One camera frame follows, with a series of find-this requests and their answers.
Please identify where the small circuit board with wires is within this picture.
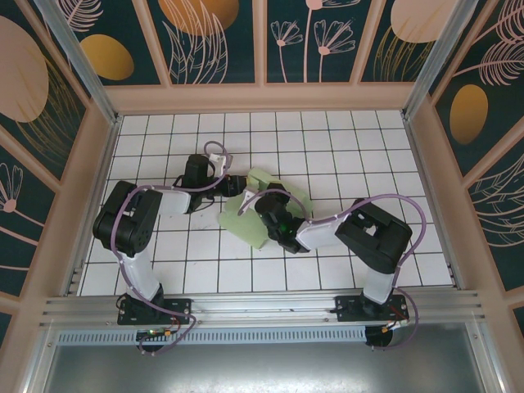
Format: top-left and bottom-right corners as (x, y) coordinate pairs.
(137, 327), (175, 341)

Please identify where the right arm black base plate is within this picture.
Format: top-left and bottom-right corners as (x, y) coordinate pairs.
(334, 294), (410, 325)

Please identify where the aluminium mounting rail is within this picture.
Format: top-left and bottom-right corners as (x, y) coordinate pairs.
(40, 289), (488, 328)

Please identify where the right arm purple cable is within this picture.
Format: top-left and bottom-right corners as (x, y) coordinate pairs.
(237, 188), (427, 353)

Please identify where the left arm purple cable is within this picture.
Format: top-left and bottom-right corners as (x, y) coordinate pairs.
(110, 141), (201, 356)

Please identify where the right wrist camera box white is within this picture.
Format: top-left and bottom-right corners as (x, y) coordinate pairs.
(238, 189), (259, 216)

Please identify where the grey metal sheet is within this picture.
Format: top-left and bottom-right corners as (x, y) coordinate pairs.
(24, 321), (507, 393)

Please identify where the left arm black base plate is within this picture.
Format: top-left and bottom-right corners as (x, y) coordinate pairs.
(117, 297), (193, 327)

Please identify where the grey slotted cable duct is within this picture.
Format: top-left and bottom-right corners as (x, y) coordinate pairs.
(56, 325), (368, 345)

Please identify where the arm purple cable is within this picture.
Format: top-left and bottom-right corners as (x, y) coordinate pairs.
(110, 141), (201, 356)
(237, 188), (427, 353)

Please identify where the yellow connector with wires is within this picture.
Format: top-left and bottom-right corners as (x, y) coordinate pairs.
(380, 318), (410, 333)

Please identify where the aluminium frame post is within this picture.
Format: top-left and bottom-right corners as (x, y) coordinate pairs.
(400, 0), (480, 120)
(34, 0), (124, 126)

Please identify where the aluminium side rail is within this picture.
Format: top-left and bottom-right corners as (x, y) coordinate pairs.
(403, 116), (458, 288)
(65, 116), (124, 296)

